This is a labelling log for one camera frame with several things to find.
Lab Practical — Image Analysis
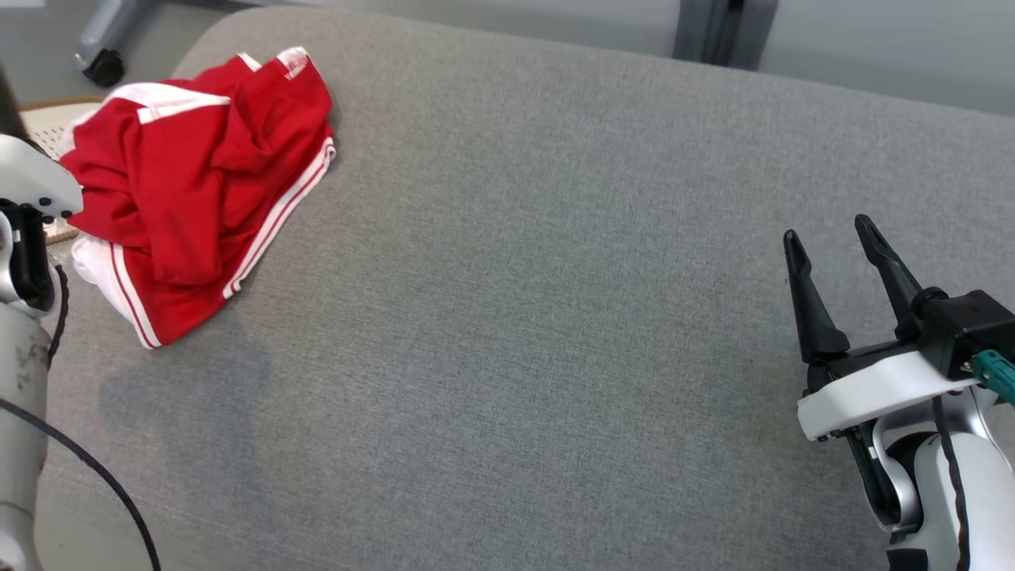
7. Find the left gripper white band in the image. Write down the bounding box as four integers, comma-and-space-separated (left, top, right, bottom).
0, 65, 84, 223

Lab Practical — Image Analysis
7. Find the white woven laundry basket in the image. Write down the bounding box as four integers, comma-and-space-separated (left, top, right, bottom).
17, 97, 105, 243

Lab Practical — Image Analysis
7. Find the grey metal post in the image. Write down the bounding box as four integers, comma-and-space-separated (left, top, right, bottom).
672, 0, 779, 72

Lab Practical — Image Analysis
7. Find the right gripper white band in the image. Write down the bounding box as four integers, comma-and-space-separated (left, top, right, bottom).
783, 214, 982, 443

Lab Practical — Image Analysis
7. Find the grey leg with black caster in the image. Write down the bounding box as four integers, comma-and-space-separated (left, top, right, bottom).
74, 0, 171, 89

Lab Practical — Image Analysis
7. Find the red shorts white side stripe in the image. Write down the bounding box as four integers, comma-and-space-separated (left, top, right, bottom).
59, 46, 335, 288

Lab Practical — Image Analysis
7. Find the right arm cable teal plug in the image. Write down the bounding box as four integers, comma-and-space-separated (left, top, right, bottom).
932, 349, 1015, 571

